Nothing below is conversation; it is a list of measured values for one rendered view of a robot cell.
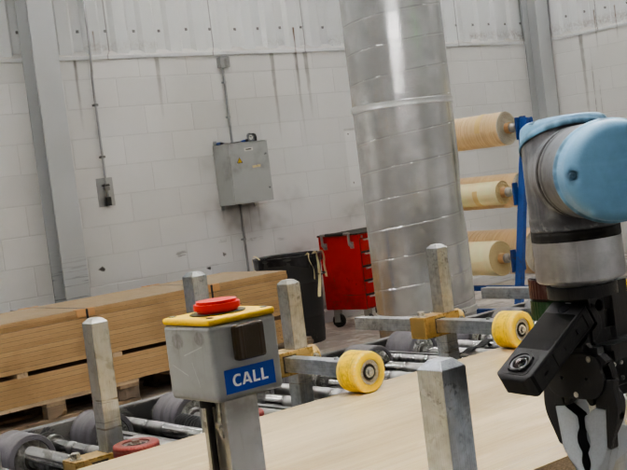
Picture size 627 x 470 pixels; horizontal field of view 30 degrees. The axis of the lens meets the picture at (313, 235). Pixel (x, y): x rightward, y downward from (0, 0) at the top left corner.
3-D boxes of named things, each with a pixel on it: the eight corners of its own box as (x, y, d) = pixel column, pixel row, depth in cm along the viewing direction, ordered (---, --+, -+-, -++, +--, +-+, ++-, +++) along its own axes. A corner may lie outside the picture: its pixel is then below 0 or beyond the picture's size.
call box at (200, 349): (285, 394, 100) (274, 304, 100) (219, 413, 95) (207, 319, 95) (237, 389, 105) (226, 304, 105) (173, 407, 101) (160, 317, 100)
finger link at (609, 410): (631, 448, 116) (620, 360, 116) (621, 451, 115) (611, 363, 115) (592, 443, 120) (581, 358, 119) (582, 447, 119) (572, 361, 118)
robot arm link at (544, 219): (527, 118, 113) (507, 124, 123) (542, 246, 114) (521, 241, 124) (622, 106, 113) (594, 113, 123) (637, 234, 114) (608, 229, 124)
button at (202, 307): (251, 315, 100) (248, 296, 100) (213, 324, 97) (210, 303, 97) (223, 314, 103) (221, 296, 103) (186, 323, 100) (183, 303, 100)
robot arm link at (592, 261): (585, 241, 113) (508, 245, 120) (592, 292, 113) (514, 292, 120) (639, 229, 118) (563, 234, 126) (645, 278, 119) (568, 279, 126)
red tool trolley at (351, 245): (423, 313, 1015) (411, 221, 1011) (367, 329, 960) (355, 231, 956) (381, 314, 1048) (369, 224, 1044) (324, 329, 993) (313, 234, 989)
